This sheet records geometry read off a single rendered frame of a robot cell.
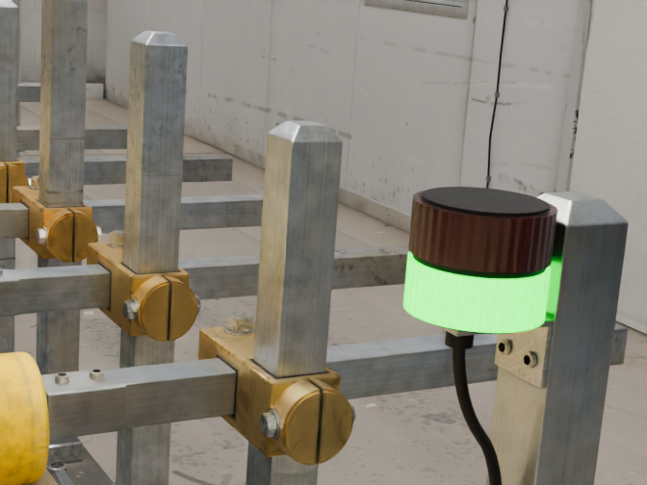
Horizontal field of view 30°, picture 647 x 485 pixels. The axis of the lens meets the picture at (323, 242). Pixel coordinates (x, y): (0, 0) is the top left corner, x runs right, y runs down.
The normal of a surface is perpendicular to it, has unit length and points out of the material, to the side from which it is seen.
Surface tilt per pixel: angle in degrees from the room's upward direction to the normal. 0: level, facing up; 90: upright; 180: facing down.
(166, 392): 90
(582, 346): 90
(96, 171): 90
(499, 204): 0
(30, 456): 101
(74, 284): 90
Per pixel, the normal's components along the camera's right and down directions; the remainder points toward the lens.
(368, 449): 0.07, -0.97
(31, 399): 0.44, -0.35
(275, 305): -0.87, 0.05
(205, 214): 0.48, 0.24
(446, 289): -0.54, 0.16
